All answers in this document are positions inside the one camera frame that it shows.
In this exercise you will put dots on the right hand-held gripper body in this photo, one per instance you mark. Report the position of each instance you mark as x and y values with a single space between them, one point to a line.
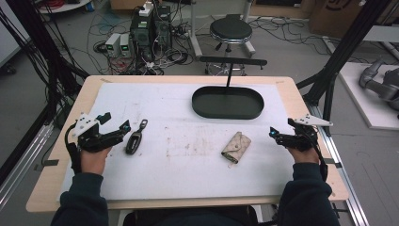
299 138

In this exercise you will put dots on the person's right hand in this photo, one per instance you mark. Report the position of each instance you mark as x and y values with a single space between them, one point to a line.
303 156

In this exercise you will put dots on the small black computer tower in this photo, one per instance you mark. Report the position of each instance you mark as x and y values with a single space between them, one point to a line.
163 26

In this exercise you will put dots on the aluminium rail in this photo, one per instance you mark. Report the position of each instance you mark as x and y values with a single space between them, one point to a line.
22 163
348 185

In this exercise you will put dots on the beige key pouch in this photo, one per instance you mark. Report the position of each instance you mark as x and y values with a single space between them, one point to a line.
236 147

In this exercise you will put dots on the wooden table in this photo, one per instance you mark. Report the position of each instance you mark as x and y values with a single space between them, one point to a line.
78 103

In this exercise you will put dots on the white desk leg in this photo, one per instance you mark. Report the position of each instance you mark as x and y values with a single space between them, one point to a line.
194 34
249 47

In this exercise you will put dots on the person's left hand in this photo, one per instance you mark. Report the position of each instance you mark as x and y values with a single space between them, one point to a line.
93 160

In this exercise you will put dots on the cardboard box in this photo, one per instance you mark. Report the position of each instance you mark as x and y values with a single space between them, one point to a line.
338 15

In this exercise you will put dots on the white floor board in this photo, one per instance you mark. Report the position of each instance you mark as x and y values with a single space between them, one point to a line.
360 103

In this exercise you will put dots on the white table mat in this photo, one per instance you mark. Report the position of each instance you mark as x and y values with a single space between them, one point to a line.
188 169

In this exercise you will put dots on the person's dark torso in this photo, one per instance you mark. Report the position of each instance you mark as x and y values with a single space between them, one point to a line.
191 218

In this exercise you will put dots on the white round table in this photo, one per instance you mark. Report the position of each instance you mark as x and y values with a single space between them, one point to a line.
67 7

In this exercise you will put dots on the black oval tray with hanger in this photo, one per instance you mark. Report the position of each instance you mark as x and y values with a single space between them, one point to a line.
227 103

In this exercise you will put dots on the large black computer tower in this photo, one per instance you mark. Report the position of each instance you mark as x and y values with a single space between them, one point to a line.
141 36

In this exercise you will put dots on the white power strip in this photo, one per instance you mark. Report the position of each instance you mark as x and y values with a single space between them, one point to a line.
146 8

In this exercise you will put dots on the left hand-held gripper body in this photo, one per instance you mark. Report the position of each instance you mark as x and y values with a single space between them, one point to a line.
91 139

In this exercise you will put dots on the black round stool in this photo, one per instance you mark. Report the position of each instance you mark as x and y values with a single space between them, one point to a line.
231 29

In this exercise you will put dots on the black car key fob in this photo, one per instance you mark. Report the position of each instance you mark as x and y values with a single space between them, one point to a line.
135 141

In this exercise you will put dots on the grey power supply unit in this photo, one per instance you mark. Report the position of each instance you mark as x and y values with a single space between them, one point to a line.
112 44
124 45

